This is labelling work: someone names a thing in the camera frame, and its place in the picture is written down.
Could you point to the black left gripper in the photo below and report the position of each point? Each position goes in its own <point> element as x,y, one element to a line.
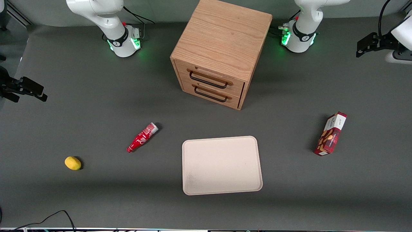
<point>385,41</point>

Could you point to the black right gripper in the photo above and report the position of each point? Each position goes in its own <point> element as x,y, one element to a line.
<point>7,85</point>

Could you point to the red cookie box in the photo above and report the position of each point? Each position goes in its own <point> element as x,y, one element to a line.
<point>331,133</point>

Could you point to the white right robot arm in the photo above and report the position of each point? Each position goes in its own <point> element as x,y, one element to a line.
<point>106,19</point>

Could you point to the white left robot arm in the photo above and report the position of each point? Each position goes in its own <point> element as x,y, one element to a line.
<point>301,35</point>

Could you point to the beige rectangular tray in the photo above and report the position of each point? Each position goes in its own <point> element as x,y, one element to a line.
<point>222,166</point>

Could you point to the yellow lemon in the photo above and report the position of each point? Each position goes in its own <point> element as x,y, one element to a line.
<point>72,163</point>

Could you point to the red cola bottle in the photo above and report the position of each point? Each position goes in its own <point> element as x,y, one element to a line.
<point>141,138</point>

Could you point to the wooden drawer front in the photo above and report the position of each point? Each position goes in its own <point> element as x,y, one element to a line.
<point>238,87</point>
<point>188,87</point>

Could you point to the wooden drawer cabinet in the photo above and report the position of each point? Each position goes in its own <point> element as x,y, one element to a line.
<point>222,35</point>

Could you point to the grey metal frame rail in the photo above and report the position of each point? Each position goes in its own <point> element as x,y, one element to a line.
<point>19,14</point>

